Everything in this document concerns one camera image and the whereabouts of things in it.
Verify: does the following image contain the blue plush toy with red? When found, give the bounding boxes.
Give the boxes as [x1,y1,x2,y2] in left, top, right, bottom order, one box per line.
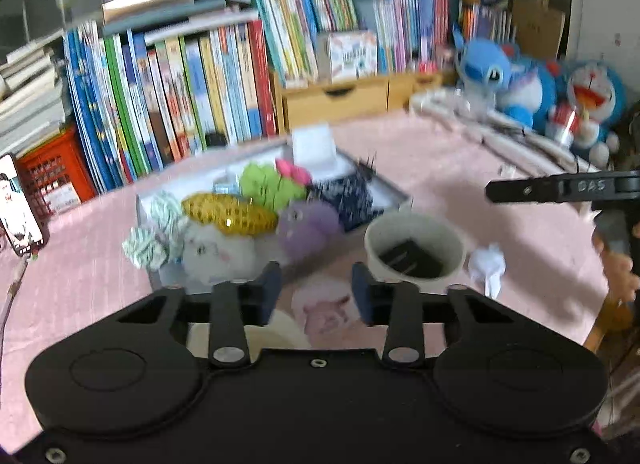
[495,44,558,131]

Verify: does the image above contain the green checked scrunchie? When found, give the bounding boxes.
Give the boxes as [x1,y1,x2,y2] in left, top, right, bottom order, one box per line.
[122,191,188,272]

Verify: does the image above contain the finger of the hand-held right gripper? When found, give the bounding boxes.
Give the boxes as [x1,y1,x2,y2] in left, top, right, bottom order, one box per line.
[485,171,640,205]

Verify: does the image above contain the stack of flat books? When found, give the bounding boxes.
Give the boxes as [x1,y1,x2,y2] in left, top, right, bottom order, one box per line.
[0,41,71,155]

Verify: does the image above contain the black flat item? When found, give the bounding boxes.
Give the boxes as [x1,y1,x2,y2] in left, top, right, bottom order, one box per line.
[378,239,443,279]

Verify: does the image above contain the wide white paper cup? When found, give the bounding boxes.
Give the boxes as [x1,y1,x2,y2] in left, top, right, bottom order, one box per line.
[364,211,467,293]

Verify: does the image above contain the cream object with pink print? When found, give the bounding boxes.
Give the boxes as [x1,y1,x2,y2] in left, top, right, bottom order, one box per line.
[187,284,362,351]

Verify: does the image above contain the brown cardboard box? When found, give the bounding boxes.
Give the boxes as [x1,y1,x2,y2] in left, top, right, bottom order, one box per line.
[510,0,567,62]

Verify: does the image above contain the pink tablecloth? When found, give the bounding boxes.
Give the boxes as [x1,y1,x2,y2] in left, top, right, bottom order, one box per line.
[0,108,611,445]

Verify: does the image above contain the white shallow cardboard box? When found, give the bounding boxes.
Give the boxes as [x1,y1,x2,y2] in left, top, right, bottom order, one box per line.
[136,136,413,285]

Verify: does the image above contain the crumpled white tissue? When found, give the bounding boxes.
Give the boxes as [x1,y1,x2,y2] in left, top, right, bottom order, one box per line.
[467,243,507,299]

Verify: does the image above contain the gold sequin bow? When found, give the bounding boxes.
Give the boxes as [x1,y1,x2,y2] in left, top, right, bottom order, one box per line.
[181,192,278,236]

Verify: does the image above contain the white fluffy plush ball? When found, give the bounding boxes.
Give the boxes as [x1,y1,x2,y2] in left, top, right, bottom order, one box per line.
[180,224,261,291]

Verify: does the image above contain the small printed white box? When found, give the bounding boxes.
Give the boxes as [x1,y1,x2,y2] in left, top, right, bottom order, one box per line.
[316,30,379,84]

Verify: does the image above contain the white plastic tubes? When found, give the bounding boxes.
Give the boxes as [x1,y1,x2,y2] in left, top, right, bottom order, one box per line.
[409,88,586,175]

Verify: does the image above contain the purple fluffy plush toy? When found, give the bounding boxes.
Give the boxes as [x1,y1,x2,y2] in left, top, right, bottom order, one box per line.
[276,200,343,262]

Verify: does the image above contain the black smartphone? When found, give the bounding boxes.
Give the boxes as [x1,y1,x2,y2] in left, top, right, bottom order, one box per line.
[0,153,51,257]

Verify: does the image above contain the red plastic crate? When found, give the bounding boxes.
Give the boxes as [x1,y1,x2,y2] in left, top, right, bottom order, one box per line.
[15,126,98,217]

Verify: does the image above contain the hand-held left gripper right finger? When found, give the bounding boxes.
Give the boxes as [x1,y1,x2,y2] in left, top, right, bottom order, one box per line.
[351,262,521,370]

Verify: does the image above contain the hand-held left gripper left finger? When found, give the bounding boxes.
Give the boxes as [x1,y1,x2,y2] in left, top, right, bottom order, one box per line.
[116,261,282,370]

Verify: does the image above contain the wooden drawer organizer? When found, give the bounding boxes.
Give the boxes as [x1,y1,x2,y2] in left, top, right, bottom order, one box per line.
[272,71,446,135]

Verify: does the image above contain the person's right hand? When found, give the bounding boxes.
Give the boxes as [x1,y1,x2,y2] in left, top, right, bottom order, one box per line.
[592,224,640,305]

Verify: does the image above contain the grey lanyard strap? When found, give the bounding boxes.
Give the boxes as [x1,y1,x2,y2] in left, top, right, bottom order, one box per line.
[0,256,31,345]

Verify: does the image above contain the blue robot cat plush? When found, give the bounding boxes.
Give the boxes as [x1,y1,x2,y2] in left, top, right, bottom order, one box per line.
[545,60,628,168]

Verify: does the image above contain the row of upright books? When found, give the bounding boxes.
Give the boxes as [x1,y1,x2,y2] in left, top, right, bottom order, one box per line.
[62,8,278,195]
[250,0,516,87]

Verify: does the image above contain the bright green scrunchie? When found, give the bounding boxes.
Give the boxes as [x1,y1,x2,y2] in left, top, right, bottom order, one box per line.
[240,163,306,212]

